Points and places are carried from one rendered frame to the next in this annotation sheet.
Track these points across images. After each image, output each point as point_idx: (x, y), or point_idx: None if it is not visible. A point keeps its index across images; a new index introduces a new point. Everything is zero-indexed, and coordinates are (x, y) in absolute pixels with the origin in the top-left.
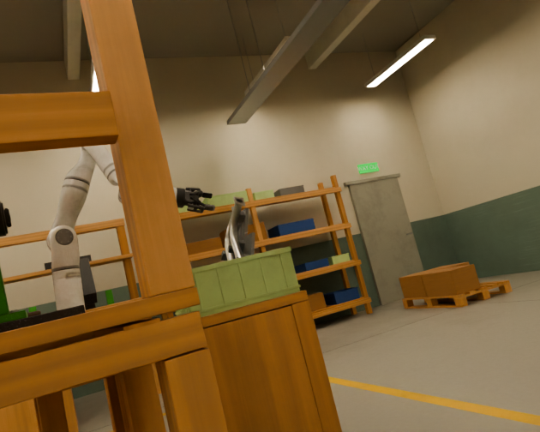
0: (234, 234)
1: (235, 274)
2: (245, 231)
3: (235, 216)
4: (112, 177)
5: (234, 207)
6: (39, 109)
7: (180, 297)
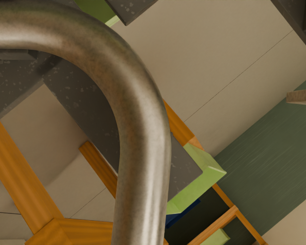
0: (64, 59)
1: None
2: (60, 103)
3: (119, 166)
4: None
5: (128, 230)
6: None
7: None
